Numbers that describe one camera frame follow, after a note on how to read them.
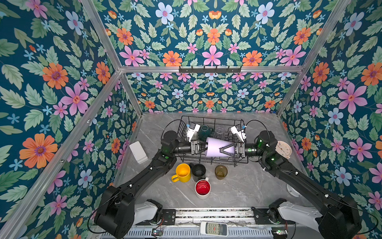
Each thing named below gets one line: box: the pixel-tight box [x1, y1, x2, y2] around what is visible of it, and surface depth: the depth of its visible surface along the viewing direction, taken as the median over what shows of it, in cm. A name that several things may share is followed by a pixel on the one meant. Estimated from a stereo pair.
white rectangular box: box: [128, 140, 149, 165], surface depth 96 cm
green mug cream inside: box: [198, 124, 214, 142], surface depth 95 cm
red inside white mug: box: [194, 176, 212, 200], surface depth 78 cm
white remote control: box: [199, 221, 229, 238], surface depth 71 cm
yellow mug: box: [171, 163, 191, 183], surface depth 84 cm
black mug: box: [189, 162, 207, 182], surface depth 84 cm
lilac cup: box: [204, 136, 235, 158], surface depth 62 cm
